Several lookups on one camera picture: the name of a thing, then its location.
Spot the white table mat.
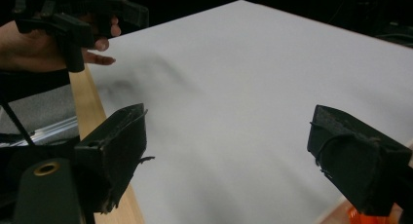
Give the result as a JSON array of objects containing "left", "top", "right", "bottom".
[{"left": 87, "top": 0, "right": 413, "bottom": 224}]

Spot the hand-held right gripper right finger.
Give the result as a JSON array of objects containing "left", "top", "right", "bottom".
[{"left": 306, "top": 104, "right": 413, "bottom": 217}]

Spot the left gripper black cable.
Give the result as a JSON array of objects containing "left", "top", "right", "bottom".
[{"left": 0, "top": 99, "right": 36, "bottom": 147}]

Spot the metal floor rail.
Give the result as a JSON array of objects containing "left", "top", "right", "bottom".
[{"left": 0, "top": 116, "right": 81, "bottom": 148}]

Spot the clear bag of orange packs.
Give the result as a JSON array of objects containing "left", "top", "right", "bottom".
[{"left": 346, "top": 205, "right": 395, "bottom": 224}]

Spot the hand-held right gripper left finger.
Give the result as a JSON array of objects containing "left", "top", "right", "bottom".
[{"left": 73, "top": 102, "right": 156, "bottom": 216}]

